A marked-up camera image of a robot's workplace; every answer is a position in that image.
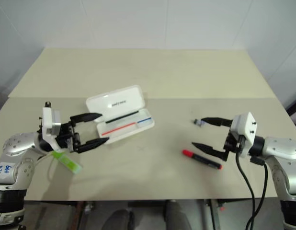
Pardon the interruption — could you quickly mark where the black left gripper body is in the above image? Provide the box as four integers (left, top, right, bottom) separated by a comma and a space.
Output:
56, 121, 82, 153

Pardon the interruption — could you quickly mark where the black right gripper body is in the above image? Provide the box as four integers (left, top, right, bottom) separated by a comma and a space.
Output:
223, 130, 245, 154

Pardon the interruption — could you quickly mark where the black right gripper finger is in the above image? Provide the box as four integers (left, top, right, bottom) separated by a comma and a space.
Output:
200, 117, 233, 127
191, 142, 229, 161

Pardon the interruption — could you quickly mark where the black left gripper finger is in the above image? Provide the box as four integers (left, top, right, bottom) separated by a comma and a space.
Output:
75, 137, 110, 153
69, 112, 103, 125

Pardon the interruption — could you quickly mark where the black marker with red cap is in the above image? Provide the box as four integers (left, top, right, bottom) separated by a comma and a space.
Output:
182, 149, 222, 170

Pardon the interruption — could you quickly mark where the green highlighter pen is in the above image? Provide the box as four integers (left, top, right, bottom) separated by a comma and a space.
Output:
52, 150, 82, 174

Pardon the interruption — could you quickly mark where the white rectangular Unitree box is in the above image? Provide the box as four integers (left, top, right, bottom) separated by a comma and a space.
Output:
85, 85, 155, 145

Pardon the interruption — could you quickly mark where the grey metal table leg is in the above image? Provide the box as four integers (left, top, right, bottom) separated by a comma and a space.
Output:
202, 199, 225, 230

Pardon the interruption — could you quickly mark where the rusty metal table leg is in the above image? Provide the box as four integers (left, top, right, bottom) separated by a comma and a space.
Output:
77, 201, 95, 230

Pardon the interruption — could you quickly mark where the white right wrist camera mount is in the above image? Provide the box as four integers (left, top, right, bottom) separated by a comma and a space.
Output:
229, 112, 258, 158

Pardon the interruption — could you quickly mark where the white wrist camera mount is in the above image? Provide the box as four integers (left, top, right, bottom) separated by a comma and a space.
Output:
229, 112, 258, 158
39, 102, 62, 151

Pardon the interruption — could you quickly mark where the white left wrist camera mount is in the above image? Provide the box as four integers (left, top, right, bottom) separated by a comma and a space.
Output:
39, 102, 62, 151

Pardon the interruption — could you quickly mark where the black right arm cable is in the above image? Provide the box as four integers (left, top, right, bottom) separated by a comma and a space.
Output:
236, 141, 269, 230

